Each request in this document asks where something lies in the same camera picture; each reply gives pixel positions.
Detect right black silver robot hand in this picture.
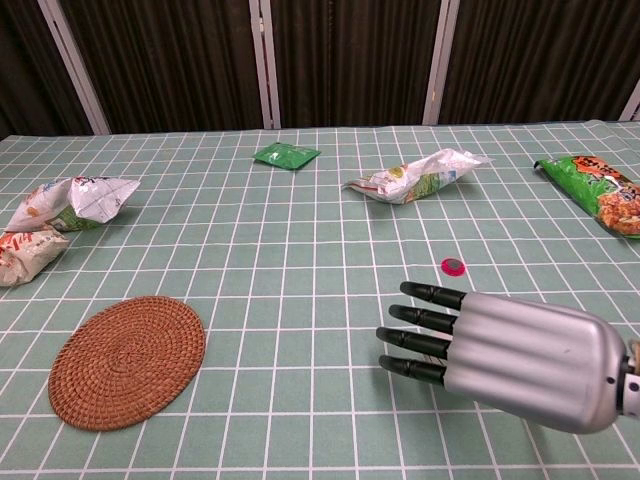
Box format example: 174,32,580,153
375,280,629,434

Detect green snack bag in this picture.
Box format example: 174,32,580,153
532,155,640,240

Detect white green crumpled snack wrapper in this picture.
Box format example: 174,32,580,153
341,148,495,206

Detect green grid tablecloth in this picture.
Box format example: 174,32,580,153
0,119,640,480

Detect small green sachet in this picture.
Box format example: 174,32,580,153
252,141,321,172

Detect round woven rattan coaster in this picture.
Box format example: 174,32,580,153
47,295,207,432

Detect orange white crumpled snack bag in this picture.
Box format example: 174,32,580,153
0,224,71,288

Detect white screen frame post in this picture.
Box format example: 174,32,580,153
422,0,461,126
618,83,640,122
248,0,282,130
37,0,112,135

